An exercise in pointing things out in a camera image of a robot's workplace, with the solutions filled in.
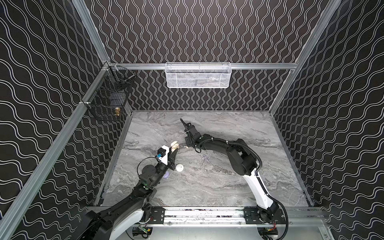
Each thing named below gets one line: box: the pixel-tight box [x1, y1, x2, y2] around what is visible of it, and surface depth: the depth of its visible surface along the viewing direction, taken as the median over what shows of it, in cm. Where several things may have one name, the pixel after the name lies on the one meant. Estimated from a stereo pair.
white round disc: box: [175, 163, 184, 172], surface depth 92 cm
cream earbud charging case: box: [170, 140, 179, 152], surface depth 77 cm
